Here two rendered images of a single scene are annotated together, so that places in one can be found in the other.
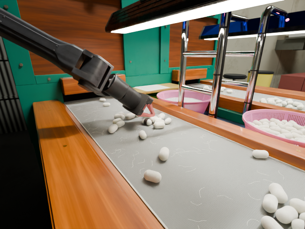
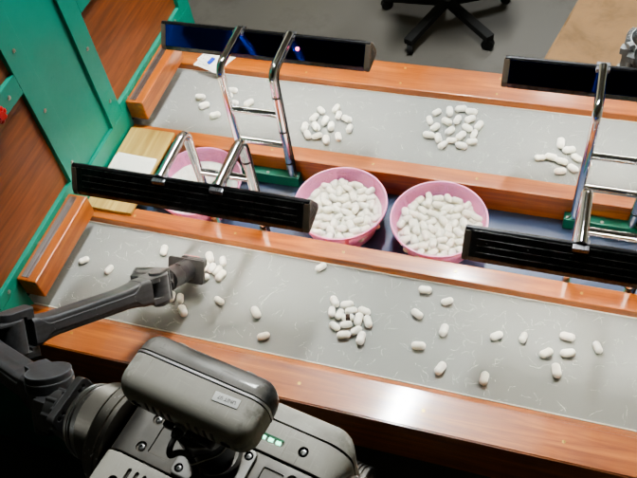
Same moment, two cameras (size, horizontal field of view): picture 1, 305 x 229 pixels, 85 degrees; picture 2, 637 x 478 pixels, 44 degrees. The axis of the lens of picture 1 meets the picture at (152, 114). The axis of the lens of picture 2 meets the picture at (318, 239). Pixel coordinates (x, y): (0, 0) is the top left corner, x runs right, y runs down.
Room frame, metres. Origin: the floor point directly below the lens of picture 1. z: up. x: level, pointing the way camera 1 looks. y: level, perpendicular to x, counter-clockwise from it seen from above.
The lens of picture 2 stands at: (-0.77, 0.36, 2.47)
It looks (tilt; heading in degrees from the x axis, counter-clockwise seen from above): 52 degrees down; 331
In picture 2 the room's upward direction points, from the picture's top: 10 degrees counter-clockwise
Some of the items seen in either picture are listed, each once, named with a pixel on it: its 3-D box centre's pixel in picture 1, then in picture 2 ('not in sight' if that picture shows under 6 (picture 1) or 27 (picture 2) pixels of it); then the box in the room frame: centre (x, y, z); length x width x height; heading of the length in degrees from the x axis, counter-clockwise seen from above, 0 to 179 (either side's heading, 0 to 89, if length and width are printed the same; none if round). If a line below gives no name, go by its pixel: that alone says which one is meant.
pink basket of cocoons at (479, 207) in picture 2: not in sight; (438, 228); (0.22, -0.58, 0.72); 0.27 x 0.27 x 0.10
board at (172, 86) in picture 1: (156, 87); (131, 169); (0.98, -0.03, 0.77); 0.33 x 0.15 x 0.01; 126
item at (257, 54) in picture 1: (244, 68); (267, 108); (0.78, -0.42, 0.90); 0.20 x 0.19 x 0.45; 36
